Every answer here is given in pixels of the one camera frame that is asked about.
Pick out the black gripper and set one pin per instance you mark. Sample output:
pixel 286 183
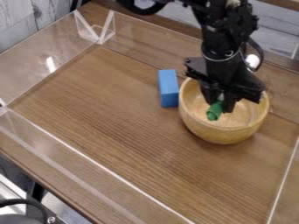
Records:
pixel 224 76

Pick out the green dry erase marker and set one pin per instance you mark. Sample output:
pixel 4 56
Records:
pixel 215 109

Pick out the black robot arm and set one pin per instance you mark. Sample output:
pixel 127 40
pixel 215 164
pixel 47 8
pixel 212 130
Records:
pixel 227 24

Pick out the brown wooden bowl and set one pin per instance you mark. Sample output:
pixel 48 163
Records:
pixel 233 127

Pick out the blue rectangular block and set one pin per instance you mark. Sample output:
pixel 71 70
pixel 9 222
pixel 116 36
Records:
pixel 168 88

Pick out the clear acrylic corner bracket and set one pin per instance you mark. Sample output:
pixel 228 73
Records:
pixel 96 33

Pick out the clear acrylic tray wall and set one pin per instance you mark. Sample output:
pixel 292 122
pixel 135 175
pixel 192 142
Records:
pixel 93 157

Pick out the black metal table frame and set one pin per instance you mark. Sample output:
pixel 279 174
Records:
pixel 21 198

